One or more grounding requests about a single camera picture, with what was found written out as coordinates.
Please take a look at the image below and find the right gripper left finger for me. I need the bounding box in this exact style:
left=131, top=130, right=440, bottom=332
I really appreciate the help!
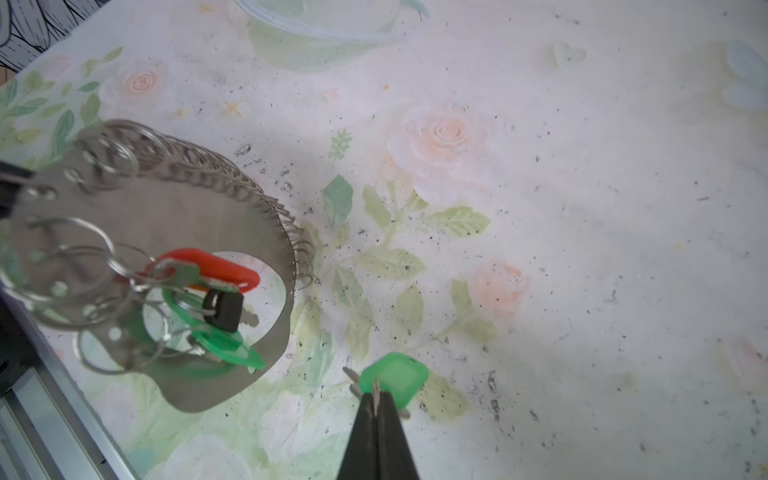
left=337, top=393, right=378, bottom=480

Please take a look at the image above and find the green key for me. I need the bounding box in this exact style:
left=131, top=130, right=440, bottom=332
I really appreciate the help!
left=342, top=352, right=430, bottom=419

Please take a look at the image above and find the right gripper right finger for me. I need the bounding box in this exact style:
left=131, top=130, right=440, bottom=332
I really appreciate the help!
left=376, top=391, right=420, bottom=480

